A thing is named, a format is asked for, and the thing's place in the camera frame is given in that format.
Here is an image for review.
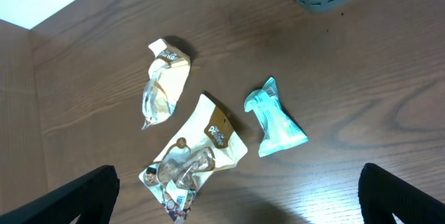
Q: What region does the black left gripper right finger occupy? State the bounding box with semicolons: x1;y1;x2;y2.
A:
358;163;444;224

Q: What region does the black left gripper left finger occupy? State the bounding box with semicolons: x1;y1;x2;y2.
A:
1;165;120;224

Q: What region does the teal wrapped packet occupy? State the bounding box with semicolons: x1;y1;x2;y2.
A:
244;77;309;157

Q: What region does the beige mushroom snack bag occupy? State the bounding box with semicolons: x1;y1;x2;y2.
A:
138;94;248;223

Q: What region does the crumpled beige snack bag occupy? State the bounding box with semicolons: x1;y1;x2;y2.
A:
142;38;191;129

